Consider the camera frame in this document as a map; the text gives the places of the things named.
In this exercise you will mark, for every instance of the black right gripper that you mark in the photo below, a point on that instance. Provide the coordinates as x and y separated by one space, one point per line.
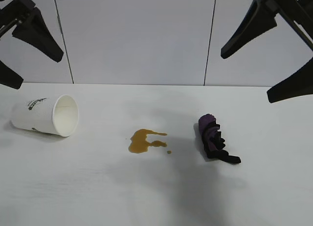
293 6

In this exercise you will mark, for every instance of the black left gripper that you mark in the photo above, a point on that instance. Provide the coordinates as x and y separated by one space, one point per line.
13 9

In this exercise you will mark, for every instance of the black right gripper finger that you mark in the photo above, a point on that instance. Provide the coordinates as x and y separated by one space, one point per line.
296 86

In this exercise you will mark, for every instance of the white paper coffee cup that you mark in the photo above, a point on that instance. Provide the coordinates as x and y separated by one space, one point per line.
36 116

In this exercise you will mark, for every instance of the purple and black cloth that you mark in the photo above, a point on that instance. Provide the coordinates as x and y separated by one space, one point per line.
212 140

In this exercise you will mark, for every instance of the brown coffee spill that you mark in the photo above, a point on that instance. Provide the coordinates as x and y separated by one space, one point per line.
139 142

